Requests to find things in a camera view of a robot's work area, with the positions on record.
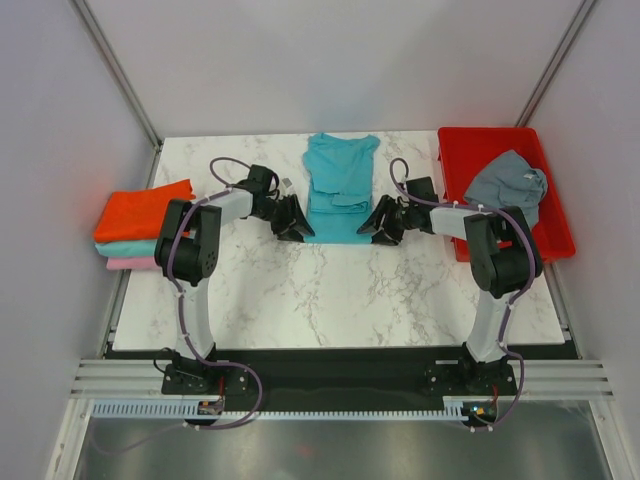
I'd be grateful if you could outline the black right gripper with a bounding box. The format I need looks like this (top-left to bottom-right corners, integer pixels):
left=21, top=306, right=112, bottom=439
left=357, top=195, right=417, bottom=247

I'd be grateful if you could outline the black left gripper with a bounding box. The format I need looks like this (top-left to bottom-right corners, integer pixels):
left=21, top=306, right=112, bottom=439
left=254, top=196, right=314, bottom=245

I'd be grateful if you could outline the teal t shirt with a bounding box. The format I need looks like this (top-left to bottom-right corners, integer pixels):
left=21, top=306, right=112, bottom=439
left=95, top=240, right=156, bottom=258
left=302, top=133, right=380, bottom=245

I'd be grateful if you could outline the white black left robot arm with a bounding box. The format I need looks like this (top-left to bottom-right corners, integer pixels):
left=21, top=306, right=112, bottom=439
left=154, top=165, right=315, bottom=393

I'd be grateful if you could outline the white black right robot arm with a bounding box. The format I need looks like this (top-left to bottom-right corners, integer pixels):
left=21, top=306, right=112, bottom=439
left=357, top=177, right=542, bottom=394

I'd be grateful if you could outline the red plastic bin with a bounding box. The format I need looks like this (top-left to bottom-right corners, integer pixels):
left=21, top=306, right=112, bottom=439
left=438, top=127, right=576, bottom=263

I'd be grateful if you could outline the grey t shirt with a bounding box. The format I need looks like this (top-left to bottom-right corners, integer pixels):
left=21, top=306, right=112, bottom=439
left=463, top=150, right=548, bottom=229

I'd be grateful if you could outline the folded red t shirt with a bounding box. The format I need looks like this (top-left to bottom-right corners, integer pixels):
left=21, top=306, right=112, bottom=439
left=93, top=179, right=195, bottom=243

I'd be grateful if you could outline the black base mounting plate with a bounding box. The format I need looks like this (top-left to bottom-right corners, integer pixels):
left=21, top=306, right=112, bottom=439
left=161, top=346, right=517, bottom=413

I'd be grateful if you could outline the folded teal t shirt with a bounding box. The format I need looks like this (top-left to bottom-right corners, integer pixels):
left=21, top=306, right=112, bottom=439
left=95, top=240, right=156, bottom=258

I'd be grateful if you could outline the folded pink t shirt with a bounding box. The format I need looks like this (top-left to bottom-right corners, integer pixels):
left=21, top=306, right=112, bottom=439
left=106, top=257, right=160, bottom=271

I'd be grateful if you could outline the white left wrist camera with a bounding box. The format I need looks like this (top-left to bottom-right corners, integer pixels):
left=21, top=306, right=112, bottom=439
left=279, top=177, right=296, bottom=197

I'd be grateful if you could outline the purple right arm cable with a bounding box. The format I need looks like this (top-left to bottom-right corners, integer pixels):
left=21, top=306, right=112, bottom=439
left=389, top=158, right=544, bottom=434

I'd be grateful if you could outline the aluminium frame rail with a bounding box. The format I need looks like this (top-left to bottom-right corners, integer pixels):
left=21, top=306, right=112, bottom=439
left=71, top=360, right=613, bottom=400

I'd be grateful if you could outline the grey slotted cable duct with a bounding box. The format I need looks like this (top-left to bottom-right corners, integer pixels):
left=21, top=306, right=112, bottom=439
left=91, top=394, right=494, bottom=420

